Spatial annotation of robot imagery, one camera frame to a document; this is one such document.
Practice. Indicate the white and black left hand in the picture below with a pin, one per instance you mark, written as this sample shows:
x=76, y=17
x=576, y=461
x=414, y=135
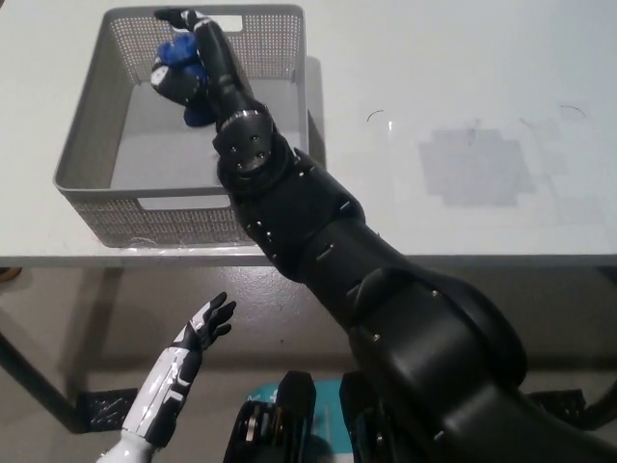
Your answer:
x=178, y=366

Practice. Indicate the black and teal robot body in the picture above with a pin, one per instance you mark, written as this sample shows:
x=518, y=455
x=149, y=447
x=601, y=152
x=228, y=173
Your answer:
x=284, y=424

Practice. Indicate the black and white right hand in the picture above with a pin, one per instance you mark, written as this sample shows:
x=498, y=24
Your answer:
x=219, y=62

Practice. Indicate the thin dark thread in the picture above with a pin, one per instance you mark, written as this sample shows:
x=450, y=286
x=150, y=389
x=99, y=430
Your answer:
x=374, y=114

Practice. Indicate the grey perforated plastic basket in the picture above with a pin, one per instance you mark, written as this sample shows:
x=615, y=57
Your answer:
x=96, y=120

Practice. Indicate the brown round object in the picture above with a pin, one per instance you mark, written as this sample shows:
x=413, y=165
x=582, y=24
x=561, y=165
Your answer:
x=9, y=276

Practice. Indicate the blue rook chess piece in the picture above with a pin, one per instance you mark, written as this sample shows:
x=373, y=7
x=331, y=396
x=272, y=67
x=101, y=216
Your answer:
x=176, y=50

